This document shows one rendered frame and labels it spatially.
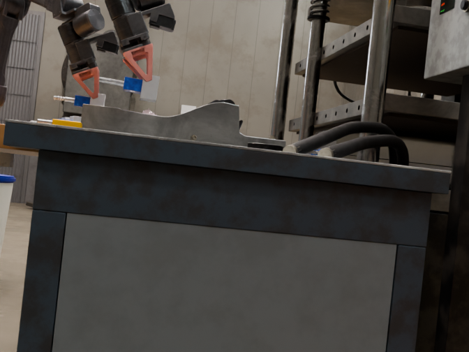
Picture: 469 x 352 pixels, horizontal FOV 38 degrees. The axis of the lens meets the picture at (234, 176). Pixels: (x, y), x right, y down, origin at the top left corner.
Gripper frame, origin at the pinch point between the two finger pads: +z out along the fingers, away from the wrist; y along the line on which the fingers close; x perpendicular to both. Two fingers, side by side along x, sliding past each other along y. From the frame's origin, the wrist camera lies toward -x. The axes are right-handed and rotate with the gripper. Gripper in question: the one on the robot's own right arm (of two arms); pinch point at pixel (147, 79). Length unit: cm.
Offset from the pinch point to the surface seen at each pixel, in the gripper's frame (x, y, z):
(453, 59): -72, 0, 20
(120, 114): 8.1, 10.2, 4.6
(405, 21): -76, 27, 5
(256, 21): -303, 1011, -147
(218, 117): -13.8, 10.1, 13.3
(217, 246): 3, -50, 34
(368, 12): -104, 111, -9
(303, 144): -22.8, -22.2, 25.2
